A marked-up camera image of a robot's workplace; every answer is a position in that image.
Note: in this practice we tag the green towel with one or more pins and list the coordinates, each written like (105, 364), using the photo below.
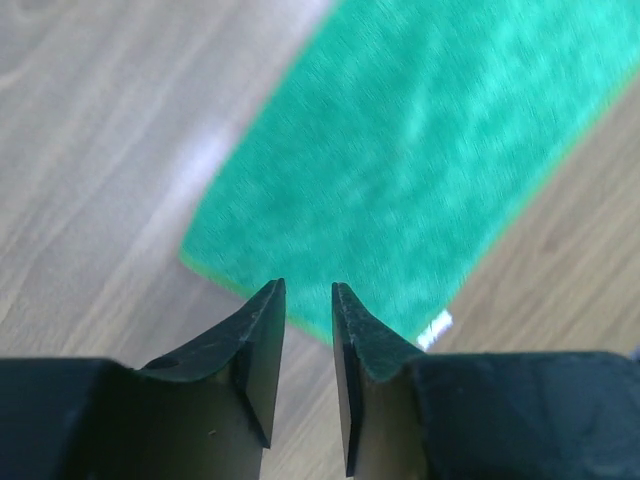
(400, 144)

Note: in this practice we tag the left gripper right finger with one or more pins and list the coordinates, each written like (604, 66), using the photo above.
(408, 414)

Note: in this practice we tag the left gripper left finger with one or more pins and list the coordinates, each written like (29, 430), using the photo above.
(204, 410)

